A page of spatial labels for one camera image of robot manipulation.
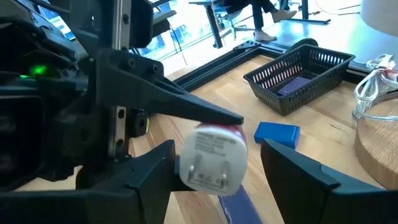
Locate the dark metal table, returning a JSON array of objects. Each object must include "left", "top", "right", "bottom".
[{"left": 188, "top": 0, "right": 238, "bottom": 50}]

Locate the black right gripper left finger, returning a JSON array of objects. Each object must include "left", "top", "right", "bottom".
[{"left": 96, "top": 140, "right": 177, "bottom": 224}]

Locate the crimson and white wall charger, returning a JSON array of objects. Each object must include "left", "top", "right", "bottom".
[{"left": 179, "top": 123, "right": 249, "bottom": 197}]

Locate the person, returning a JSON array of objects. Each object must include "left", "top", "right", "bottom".
[{"left": 217, "top": 0, "right": 299, "bottom": 43}]

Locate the white cylinder table lamp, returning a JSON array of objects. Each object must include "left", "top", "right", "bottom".
[{"left": 354, "top": 0, "right": 398, "bottom": 190}]

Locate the white lamp cable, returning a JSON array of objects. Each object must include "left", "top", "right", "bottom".
[{"left": 351, "top": 54, "right": 398, "bottom": 122}]

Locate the black plastic slotted basket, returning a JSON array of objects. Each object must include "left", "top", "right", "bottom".
[{"left": 243, "top": 44, "right": 356, "bottom": 117}]

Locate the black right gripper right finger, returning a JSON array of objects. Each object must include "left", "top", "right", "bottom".
[{"left": 261, "top": 139, "right": 376, "bottom": 224}]

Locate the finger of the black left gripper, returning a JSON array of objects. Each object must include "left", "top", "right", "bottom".
[
  {"left": 96, "top": 51, "right": 243, "bottom": 125},
  {"left": 174, "top": 154, "right": 195, "bottom": 192}
]

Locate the black aluminium table frame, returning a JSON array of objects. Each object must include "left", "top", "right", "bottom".
[{"left": 173, "top": 39, "right": 374, "bottom": 93}]

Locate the small blue box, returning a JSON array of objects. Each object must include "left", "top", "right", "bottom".
[{"left": 254, "top": 121, "right": 301, "bottom": 150}]

